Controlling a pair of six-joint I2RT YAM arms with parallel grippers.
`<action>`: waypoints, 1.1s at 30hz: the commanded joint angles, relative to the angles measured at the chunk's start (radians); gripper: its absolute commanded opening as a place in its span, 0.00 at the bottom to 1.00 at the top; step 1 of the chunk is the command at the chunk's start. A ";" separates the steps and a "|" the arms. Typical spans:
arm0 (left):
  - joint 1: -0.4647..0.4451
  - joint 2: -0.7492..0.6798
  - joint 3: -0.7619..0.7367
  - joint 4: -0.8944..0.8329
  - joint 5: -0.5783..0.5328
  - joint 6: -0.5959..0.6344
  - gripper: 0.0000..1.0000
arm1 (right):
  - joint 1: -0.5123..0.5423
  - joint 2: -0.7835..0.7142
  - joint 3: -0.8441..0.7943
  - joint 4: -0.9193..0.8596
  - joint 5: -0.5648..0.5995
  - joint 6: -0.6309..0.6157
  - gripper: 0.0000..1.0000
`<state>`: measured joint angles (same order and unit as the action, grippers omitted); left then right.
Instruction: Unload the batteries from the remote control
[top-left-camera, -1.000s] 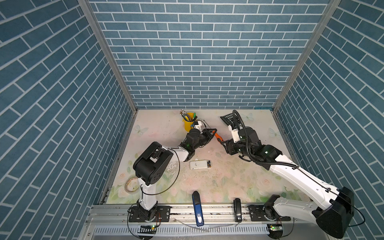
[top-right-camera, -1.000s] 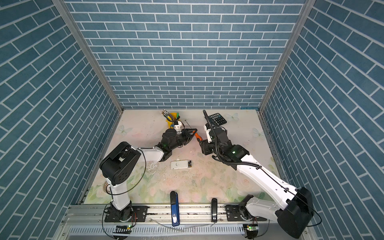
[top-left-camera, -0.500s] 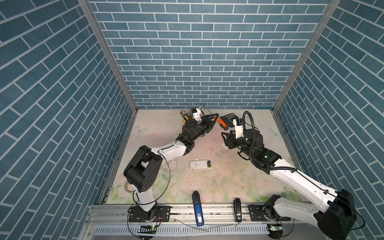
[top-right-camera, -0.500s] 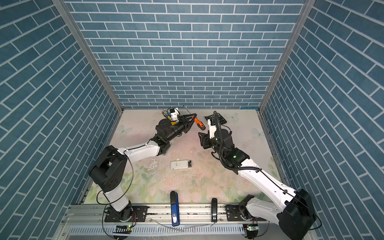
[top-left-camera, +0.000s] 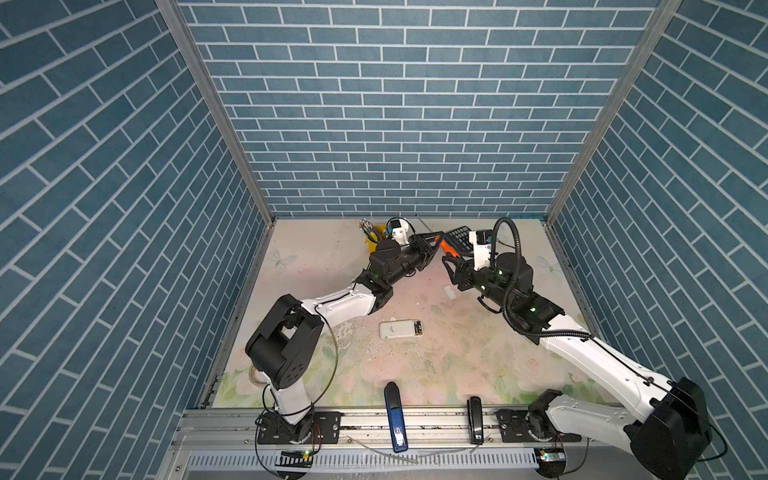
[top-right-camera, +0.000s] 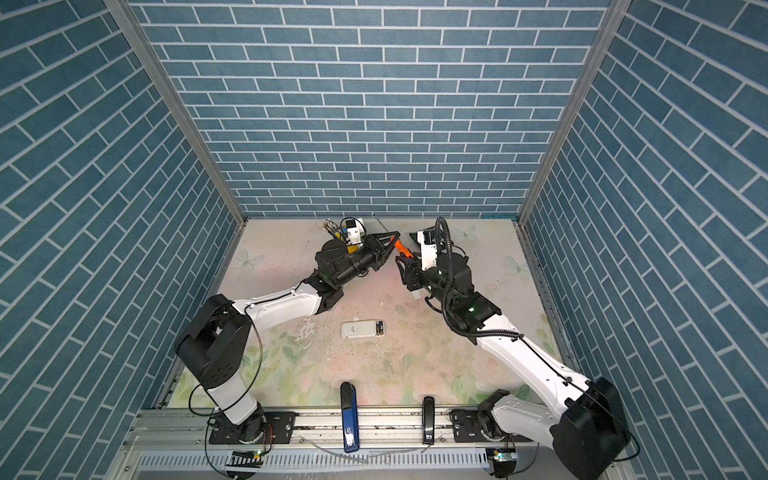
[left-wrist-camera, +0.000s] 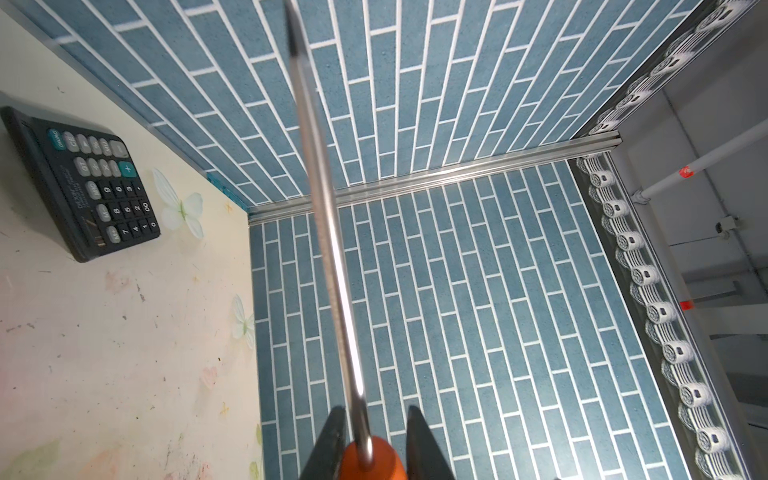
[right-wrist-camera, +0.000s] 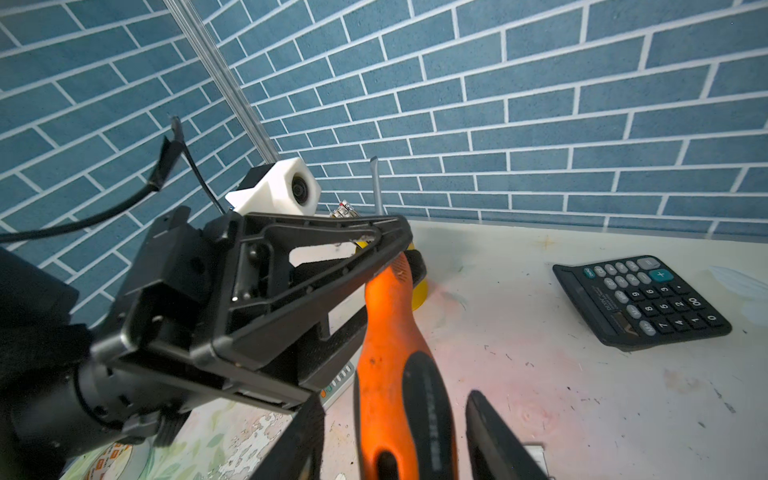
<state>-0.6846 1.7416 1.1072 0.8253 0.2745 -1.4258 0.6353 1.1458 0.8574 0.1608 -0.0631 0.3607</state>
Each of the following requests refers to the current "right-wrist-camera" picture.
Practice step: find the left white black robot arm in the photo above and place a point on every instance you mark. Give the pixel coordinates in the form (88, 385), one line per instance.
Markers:
(46, 417)

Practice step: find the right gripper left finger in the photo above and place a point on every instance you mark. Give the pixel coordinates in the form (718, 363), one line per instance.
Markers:
(297, 454)

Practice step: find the bundle of pencils in cup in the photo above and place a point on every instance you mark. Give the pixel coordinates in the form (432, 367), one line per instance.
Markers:
(344, 210)

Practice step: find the orange black handled screwdriver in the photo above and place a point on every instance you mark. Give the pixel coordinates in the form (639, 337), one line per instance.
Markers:
(403, 419)

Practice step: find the black desk calculator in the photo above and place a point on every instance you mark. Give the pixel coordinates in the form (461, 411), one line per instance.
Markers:
(638, 303)

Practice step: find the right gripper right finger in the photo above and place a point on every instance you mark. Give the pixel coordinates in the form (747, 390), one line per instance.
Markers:
(494, 451)

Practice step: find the white battery cover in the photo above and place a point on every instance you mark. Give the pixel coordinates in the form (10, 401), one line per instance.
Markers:
(537, 453)

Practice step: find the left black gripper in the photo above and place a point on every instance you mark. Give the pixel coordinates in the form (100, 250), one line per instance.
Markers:
(238, 309)

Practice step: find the yellow metal pen cup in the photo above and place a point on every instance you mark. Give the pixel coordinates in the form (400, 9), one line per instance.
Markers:
(419, 273)

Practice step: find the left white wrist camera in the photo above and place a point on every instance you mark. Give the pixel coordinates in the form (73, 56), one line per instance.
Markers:
(285, 187)

